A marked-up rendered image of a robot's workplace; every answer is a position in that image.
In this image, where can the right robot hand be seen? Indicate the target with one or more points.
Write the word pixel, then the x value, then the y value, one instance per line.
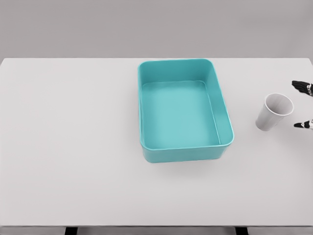
pixel 304 86

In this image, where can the white paper cup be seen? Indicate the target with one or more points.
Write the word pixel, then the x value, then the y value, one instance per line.
pixel 271 115

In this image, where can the teal rectangular plastic basket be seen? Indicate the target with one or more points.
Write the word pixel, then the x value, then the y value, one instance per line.
pixel 178 115

